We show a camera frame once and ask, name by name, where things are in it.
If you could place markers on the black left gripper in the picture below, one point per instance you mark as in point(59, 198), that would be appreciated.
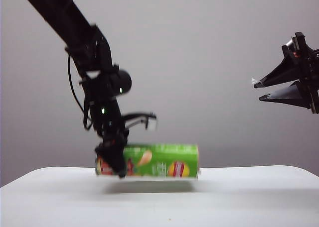
point(113, 136)

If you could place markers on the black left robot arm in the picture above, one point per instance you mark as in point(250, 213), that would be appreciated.
point(69, 20)

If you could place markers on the green Lay's chips tub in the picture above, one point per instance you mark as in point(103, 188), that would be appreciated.
point(162, 162)

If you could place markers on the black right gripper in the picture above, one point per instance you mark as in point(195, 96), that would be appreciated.
point(310, 70)

